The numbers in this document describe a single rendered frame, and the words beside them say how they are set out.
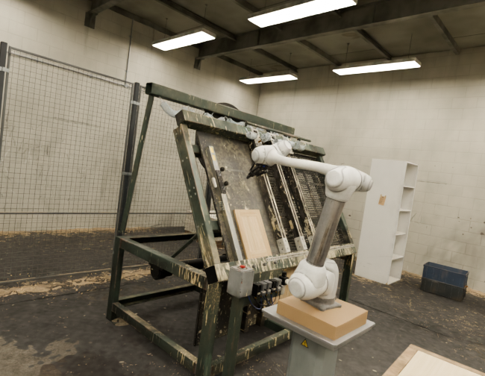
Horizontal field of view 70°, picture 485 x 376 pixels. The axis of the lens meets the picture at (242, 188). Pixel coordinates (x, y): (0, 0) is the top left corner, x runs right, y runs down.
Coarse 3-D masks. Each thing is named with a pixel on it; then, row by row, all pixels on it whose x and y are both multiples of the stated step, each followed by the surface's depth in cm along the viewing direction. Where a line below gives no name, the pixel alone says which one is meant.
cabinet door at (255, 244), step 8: (240, 216) 280; (248, 216) 288; (256, 216) 295; (240, 224) 276; (248, 224) 284; (256, 224) 291; (240, 232) 272; (248, 232) 280; (256, 232) 286; (264, 232) 294; (248, 240) 276; (256, 240) 282; (264, 240) 289; (248, 248) 271; (256, 248) 278; (264, 248) 286; (248, 256) 268; (256, 256) 274; (264, 256) 281
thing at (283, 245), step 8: (248, 144) 331; (256, 144) 322; (264, 176) 318; (264, 184) 316; (264, 192) 315; (264, 200) 315; (272, 200) 314; (272, 208) 308; (272, 216) 308; (280, 224) 307; (280, 232) 302; (280, 240) 301; (280, 248) 301; (288, 248) 300
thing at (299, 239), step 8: (272, 144) 344; (272, 168) 345; (280, 168) 344; (280, 176) 338; (280, 184) 338; (280, 192) 337; (288, 192) 336; (288, 200) 331; (288, 208) 330; (288, 216) 330; (296, 216) 330; (296, 224) 324; (296, 232) 323; (296, 240) 322; (304, 240) 323; (304, 248) 318
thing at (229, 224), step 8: (208, 152) 283; (216, 160) 283; (216, 168) 279; (216, 176) 275; (216, 184) 274; (224, 200) 270; (224, 208) 268; (224, 216) 267; (232, 224) 266; (232, 232) 262; (232, 240) 260; (232, 248) 260; (240, 256) 258
